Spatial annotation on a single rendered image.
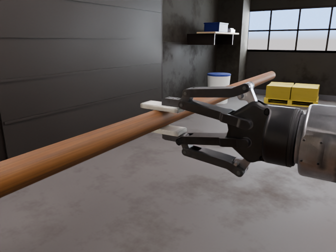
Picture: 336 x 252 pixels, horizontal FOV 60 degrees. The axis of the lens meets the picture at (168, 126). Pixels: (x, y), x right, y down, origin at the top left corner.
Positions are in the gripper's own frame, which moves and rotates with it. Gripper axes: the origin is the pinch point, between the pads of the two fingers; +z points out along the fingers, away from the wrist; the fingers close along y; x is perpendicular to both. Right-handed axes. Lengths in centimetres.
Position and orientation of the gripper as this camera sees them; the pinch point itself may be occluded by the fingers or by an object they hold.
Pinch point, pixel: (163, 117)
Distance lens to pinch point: 46.5
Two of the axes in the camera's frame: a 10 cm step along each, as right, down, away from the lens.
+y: 0.0, 9.6, 2.8
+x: 5.3, -2.4, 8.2
